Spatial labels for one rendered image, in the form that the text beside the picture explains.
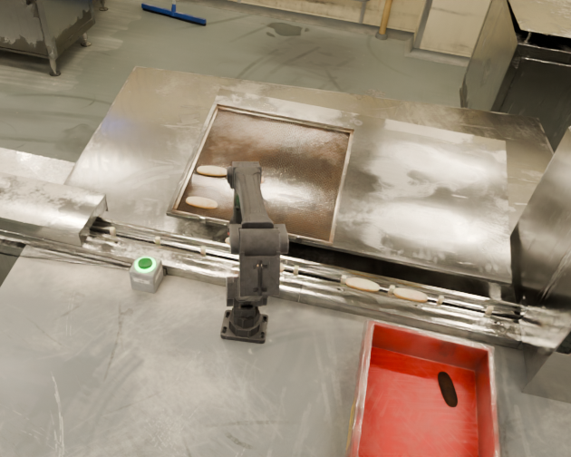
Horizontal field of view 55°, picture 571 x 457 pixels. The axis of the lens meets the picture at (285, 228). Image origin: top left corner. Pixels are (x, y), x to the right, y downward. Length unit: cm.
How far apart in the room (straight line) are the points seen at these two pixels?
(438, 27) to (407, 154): 298
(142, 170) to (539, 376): 138
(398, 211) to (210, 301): 65
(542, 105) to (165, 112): 194
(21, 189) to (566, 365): 156
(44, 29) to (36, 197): 242
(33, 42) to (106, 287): 278
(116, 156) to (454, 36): 342
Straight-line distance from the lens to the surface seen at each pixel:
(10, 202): 178
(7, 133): 375
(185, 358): 144
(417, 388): 147
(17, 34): 421
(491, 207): 187
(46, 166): 206
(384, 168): 186
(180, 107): 229
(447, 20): 481
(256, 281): 102
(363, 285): 158
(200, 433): 135
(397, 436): 140
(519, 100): 315
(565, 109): 322
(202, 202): 170
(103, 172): 198
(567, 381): 155
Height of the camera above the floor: 204
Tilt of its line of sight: 44 degrees down
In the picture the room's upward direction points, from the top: 7 degrees clockwise
